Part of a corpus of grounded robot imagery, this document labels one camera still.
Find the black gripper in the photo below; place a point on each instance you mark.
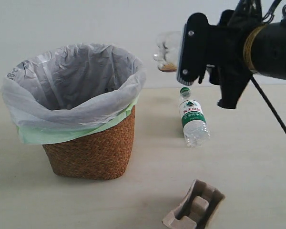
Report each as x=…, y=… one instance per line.
x=231, y=75

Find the red label cola bottle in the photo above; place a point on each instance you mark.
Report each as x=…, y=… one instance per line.
x=167, y=54

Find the green label water bottle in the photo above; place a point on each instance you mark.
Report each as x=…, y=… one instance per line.
x=193, y=121

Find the grey pulp cardboard tray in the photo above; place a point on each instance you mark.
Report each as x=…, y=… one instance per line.
x=196, y=209

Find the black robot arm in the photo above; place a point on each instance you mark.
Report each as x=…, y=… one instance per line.
x=243, y=43

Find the translucent white bin liner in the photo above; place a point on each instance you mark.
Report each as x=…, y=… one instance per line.
x=76, y=86

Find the woven brown wicker basket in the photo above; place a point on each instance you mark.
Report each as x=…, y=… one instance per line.
x=100, y=156

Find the light green plastic bag liner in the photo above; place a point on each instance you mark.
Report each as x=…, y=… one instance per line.
x=37, y=136

